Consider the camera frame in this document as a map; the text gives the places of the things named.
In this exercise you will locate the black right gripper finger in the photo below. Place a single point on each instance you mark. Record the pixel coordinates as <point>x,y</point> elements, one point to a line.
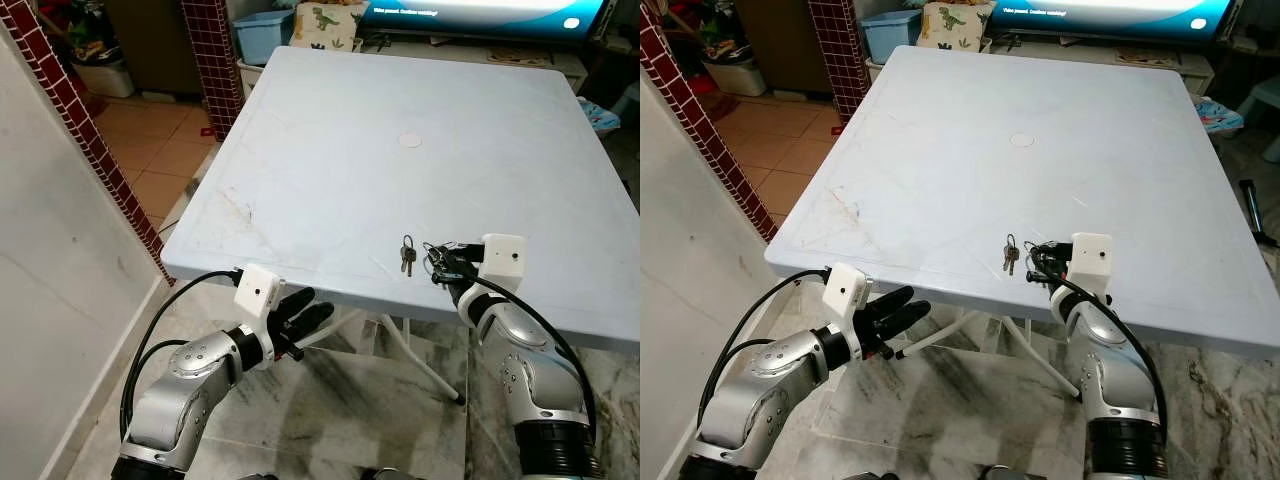
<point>444,250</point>
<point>446,274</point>
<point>1041,250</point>
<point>1041,273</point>

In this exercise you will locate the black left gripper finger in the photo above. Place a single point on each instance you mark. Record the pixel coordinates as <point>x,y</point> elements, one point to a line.
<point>890,303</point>
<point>300,302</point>
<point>315,320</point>
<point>905,323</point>

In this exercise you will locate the white metal table leg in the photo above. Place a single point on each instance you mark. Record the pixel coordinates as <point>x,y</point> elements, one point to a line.
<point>335,328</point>
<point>1040,358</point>
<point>425,360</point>
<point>940,335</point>

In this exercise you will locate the white plastic folding table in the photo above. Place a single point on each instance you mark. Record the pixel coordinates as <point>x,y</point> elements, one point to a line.
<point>400,190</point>
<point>1020,200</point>

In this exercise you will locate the white round table plug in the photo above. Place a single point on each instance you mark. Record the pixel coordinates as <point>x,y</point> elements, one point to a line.
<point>410,140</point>
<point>1021,140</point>

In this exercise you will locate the blue patterned cloth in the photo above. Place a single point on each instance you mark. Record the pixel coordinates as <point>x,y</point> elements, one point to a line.
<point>1218,116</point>
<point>598,118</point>

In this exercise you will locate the white television stand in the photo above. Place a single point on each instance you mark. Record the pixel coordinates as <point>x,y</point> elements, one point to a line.
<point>520,62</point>
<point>1150,65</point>

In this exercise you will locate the flat screen television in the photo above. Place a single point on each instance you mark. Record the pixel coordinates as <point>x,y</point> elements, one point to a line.
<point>480,15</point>
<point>1110,15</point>

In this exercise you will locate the dinosaur print cushion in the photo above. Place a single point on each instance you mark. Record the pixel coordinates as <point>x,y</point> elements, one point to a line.
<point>325,28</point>
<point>955,28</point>

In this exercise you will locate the red tiled pillar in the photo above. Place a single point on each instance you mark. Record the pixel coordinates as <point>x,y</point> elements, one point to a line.
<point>215,70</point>
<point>840,60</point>

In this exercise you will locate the white plastic stool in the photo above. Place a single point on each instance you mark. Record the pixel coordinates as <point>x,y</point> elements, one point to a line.
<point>1265,110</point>

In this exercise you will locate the blue plastic storage bin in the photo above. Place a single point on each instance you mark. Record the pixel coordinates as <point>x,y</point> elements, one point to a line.
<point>262,38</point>
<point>890,38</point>

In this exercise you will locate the plant in white pot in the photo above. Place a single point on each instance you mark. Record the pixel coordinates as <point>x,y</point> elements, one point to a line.
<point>105,78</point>
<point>735,78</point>

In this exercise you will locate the brown wooden door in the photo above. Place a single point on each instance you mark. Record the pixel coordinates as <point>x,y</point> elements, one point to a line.
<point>150,45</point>
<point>775,40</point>

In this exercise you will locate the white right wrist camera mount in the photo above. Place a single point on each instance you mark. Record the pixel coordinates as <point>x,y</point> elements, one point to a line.
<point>1092,255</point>
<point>503,255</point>

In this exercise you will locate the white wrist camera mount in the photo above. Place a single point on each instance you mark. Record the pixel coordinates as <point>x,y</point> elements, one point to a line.
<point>258,290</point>
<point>1092,255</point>
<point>845,290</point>
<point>503,255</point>

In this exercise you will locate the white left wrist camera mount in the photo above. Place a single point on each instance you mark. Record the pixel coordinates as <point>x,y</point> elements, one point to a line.
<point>258,290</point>
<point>845,290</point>

